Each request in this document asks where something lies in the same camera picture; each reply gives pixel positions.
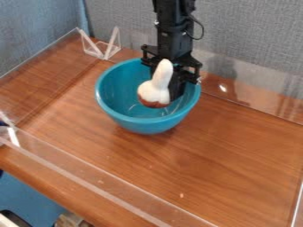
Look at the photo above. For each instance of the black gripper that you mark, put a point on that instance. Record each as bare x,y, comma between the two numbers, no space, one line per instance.
173,25

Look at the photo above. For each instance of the plush mushroom toy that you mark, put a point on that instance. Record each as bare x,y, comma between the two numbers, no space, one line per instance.
153,92

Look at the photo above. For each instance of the blue bowl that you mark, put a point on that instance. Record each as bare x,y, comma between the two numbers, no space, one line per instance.
116,96

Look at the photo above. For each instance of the clear acrylic left barrier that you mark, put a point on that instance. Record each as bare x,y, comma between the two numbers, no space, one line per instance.
62,59

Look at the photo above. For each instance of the clear acrylic barrier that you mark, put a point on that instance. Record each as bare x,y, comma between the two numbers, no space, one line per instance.
62,59
150,208
261,88

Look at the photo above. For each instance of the clear acrylic back barrier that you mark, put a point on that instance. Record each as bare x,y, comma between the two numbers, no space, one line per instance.
261,88

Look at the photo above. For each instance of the clear acrylic front barrier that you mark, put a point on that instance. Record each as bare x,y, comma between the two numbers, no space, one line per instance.
150,208

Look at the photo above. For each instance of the clear acrylic corner bracket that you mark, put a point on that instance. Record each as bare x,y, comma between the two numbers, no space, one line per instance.
98,49

